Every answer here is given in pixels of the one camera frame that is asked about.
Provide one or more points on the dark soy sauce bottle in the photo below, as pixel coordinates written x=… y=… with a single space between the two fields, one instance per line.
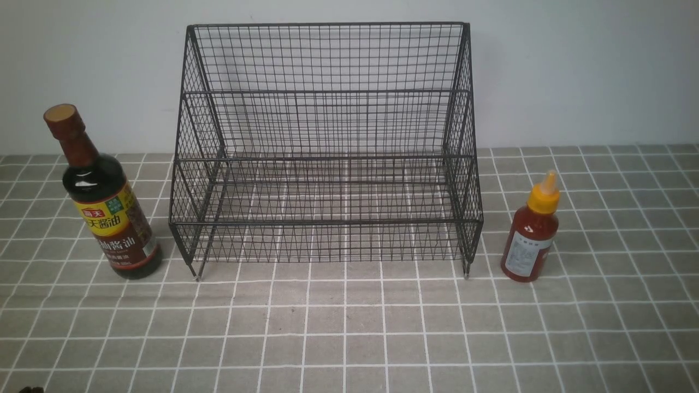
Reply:
x=100 y=191

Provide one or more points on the black wire mesh rack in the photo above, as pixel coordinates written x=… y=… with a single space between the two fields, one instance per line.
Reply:
x=326 y=142

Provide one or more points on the grey checked tablecloth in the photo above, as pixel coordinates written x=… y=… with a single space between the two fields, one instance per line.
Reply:
x=613 y=310

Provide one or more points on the red sauce squeeze bottle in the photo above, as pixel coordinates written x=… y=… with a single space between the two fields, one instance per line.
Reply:
x=532 y=232

